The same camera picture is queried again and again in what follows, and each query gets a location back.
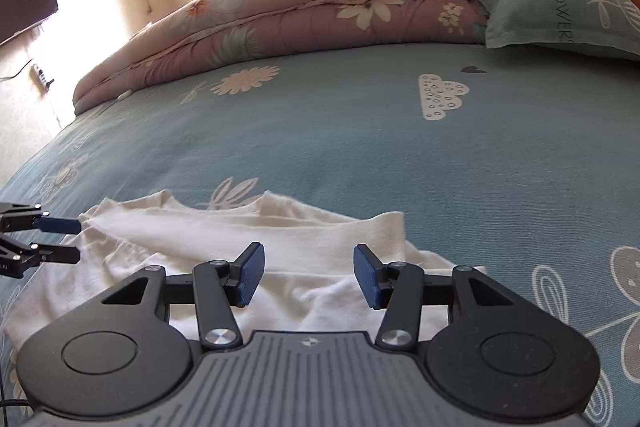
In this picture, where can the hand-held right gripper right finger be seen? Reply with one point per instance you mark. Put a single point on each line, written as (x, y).
(370, 276)

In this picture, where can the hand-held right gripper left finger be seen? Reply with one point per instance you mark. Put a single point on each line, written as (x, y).
(250, 276)

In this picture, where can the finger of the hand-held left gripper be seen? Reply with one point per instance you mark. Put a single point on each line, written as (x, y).
(57, 254)
(60, 226)

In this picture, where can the white printed sweatshirt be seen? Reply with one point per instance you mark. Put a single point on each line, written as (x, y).
(175, 237)

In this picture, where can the bed with blue floral sheet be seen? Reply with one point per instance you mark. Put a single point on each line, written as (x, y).
(350, 132)

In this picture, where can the small white object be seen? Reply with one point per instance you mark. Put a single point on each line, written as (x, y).
(124, 95)

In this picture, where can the white power strip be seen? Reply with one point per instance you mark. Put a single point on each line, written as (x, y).
(41, 79)

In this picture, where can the folded pink floral quilt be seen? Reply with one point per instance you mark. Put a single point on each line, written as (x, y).
(300, 17)

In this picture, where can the green printed pillow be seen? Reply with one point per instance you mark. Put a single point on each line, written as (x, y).
(550, 7)

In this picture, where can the wall-mounted television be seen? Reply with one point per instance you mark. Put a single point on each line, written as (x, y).
(25, 2)

